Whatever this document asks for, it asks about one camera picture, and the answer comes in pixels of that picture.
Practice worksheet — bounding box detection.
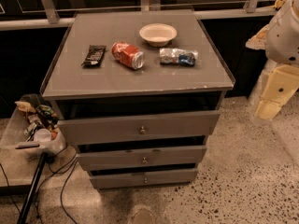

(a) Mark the grey drawer cabinet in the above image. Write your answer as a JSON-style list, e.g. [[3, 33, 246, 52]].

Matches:
[[41, 14, 235, 177]]

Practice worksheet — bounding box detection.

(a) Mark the metal railing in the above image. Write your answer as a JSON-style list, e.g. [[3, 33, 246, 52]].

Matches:
[[0, 0, 277, 31]]

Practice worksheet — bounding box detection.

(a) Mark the crumpled silver chip bag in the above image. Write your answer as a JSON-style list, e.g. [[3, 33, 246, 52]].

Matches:
[[159, 49, 198, 67]]

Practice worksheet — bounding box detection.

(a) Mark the grey top drawer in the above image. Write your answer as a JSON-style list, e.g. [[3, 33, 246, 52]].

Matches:
[[58, 111, 220, 145]]

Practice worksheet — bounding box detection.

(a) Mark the yellow clamp on rail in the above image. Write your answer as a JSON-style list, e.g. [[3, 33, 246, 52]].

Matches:
[[273, 0, 287, 10]]

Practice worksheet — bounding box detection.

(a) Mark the clear plastic trash bin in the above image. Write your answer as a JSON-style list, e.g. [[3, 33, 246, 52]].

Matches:
[[1, 94, 66, 157]]

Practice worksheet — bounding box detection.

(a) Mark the white cup in bin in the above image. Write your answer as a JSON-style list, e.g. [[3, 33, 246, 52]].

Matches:
[[34, 129, 52, 142]]

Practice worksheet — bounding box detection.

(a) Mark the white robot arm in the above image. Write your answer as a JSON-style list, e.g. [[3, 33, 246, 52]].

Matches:
[[246, 0, 299, 119]]

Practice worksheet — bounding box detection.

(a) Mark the black floor cable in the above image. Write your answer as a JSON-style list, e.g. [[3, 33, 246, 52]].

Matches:
[[34, 147, 80, 224]]

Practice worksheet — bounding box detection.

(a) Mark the grey bottom drawer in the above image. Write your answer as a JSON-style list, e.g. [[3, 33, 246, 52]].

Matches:
[[90, 168, 197, 189]]

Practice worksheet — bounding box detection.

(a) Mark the black candy bar wrapper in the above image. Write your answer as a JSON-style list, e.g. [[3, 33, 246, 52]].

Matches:
[[81, 45, 106, 67]]

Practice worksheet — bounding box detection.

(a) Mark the black tripod leg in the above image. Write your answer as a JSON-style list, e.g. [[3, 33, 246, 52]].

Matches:
[[17, 152, 48, 224]]

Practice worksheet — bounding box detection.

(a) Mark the white paper bowl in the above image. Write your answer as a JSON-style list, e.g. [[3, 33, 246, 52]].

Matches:
[[139, 23, 178, 48]]

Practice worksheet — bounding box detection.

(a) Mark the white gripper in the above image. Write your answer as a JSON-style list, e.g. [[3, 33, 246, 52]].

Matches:
[[255, 64, 299, 119]]

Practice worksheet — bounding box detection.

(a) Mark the red soda can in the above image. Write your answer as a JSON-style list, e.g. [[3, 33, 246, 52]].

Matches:
[[111, 42, 145, 70]]

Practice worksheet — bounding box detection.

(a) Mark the grey drawer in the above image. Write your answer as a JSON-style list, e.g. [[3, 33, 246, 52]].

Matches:
[[58, 111, 220, 145], [90, 168, 197, 189], [77, 146, 206, 171]]

